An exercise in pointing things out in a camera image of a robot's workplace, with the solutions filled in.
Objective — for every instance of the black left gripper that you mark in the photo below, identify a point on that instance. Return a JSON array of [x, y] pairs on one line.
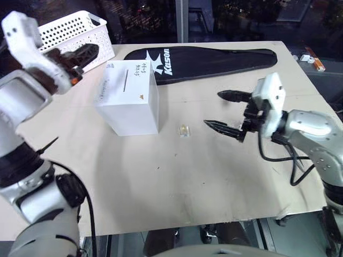
[[69, 63]]

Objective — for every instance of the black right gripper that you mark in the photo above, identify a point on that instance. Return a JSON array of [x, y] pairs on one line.
[[253, 115]]

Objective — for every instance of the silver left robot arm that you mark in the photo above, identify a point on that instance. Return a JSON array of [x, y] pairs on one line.
[[16, 104]]

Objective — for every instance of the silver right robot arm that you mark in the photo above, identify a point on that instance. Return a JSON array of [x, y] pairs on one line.
[[308, 128]]

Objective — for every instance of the white box with slot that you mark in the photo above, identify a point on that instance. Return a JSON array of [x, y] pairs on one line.
[[128, 99]]

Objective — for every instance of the small white box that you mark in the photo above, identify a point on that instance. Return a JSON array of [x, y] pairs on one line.
[[305, 57]]

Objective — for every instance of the white perforated plastic basket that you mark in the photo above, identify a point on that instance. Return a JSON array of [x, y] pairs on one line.
[[75, 32]]

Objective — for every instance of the gold coin in clear case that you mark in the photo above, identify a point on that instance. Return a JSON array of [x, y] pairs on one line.
[[184, 130]]

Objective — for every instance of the black Kason racket bag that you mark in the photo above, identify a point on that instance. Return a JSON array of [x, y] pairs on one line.
[[209, 61]]

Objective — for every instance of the orange and white carton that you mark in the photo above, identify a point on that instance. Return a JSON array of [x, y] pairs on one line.
[[315, 60]]

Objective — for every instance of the grey robot torso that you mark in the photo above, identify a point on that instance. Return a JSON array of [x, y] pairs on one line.
[[211, 251]]

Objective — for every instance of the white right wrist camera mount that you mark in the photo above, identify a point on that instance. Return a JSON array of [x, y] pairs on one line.
[[272, 96]]

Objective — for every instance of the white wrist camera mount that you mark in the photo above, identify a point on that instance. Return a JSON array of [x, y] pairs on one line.
[[24, 45], [272, 96]]

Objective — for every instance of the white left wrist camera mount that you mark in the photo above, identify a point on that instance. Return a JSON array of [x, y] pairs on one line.
[[24, 45]]

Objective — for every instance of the grey window frame post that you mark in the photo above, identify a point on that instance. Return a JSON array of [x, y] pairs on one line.
[[182, 18]]

